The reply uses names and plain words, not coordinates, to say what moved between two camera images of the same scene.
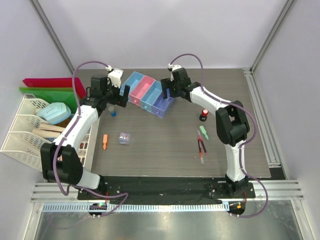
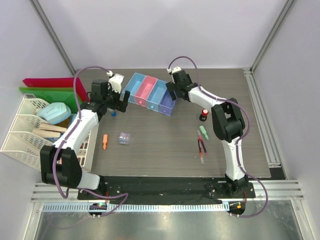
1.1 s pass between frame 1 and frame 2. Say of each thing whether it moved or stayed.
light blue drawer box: moved
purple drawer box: moved
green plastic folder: stayed
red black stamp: stayed
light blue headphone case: stayed
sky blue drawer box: moved
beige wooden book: stayed
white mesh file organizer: stayed
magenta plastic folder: stayed
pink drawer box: moved
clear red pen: stayed
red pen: stayed
